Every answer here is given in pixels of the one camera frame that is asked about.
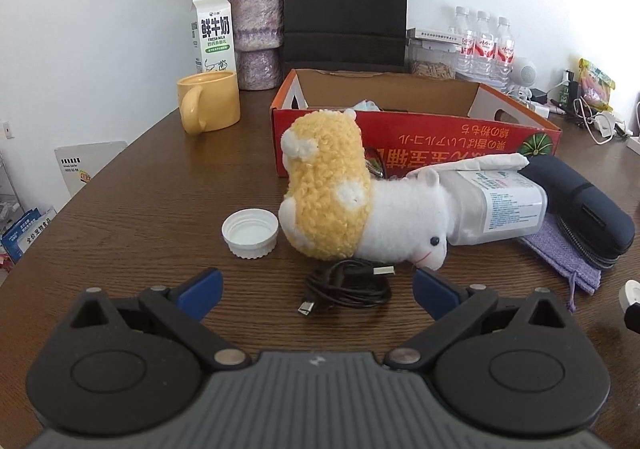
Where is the white cable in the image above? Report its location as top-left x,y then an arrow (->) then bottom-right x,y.
575,96 -> 626,146

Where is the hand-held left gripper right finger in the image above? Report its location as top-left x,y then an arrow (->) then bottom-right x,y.
384,268 -> 571,372

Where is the clear water bottle red label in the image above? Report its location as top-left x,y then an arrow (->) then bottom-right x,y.
472,10 -> 496,80
494,16 -> 516,90
454,6 -> 476,74

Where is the clear plastic bag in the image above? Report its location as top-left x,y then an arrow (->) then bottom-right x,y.
440,168 -> 549,247

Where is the yellow mug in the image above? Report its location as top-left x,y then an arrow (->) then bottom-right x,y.
176,71 -> 241,134

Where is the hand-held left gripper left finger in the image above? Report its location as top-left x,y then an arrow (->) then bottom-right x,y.
70,267 -> 251,372

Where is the purple cloth pouch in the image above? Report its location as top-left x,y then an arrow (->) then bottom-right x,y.
517,214 -> 602,312

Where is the clear container of seeds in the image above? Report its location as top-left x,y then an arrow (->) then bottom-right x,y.
406,38 -> 458,80

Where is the navy zip case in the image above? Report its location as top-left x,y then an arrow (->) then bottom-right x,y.
520,156 -> 637,271

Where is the flat white box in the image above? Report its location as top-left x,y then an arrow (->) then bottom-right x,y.
406,28 -> 463,44

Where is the black paper bag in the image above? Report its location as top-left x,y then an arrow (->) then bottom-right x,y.
284,0 -> 409,74

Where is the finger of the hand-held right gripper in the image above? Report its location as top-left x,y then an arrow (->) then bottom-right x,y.
619,280 -> 640,334

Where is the yellow and pink snack packet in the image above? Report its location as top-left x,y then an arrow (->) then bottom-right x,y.
577,58 -> 617,112

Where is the white milk carton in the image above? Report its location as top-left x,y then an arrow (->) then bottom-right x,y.
190,0 -> 237,76

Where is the white robot-shaped speaker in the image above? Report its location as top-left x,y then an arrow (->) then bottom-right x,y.
507,56 -> 538,102

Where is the yellow and white plush alpaca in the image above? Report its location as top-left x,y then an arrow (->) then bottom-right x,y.
279,110 -> 449,272

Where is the blue packet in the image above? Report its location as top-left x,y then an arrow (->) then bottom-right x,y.
0,206 -> 56,265

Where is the large white ribbed cap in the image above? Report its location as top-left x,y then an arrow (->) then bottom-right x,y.
222,209 -> 280,260

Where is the purple and white textured vase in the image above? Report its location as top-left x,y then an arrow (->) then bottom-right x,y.
226,0 -> 285,90

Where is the red cardboard box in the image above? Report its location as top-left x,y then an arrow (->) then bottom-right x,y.
271,69 -> 563,180

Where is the white plug adapter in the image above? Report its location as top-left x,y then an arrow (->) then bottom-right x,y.
597,111 -> 626,137

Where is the black usb cable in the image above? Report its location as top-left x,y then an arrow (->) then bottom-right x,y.
300,259 -> 397,317

